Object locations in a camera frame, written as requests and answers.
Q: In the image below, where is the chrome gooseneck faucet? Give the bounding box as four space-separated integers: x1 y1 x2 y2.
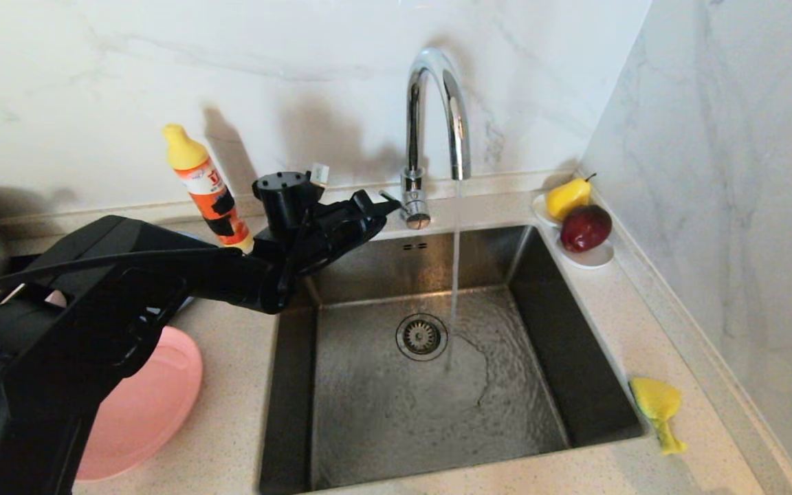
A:
381 47 472 230

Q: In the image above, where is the orange dish soap bottle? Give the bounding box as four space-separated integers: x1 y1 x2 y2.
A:
162 124 254 254

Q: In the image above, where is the blue grey plate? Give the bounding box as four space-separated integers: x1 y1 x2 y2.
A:
148 234 212 320

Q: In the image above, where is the pink plate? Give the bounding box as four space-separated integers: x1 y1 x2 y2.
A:
76 324 204 481

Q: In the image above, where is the pink bowl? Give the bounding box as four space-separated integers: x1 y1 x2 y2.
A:
0 289 68 320

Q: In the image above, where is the yellow green sponge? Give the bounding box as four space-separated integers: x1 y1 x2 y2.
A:
630 376 688 456

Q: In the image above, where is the metal sink drain strainer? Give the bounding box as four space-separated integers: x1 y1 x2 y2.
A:
396 314 449 362

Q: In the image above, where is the stainless steel sink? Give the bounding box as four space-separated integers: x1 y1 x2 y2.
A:
259 224 647 494

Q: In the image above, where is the yellow pear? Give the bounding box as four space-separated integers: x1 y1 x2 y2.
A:
548 173 597 221

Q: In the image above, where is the red apple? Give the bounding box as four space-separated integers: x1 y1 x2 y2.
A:
560 204 613 253

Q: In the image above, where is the white fruit dish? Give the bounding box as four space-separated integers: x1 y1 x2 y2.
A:
532 192 616 270

